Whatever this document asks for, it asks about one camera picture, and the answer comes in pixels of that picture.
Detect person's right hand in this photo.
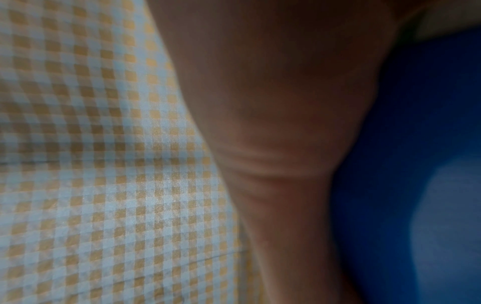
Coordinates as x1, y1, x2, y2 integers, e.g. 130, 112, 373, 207
144, 0, 433, 304

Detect blue tape dispenser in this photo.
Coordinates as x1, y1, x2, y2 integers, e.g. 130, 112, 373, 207
330, 28, 481, 304

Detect yellow white checked cloth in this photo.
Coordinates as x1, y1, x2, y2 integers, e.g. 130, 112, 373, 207
0, 0, 272, 304

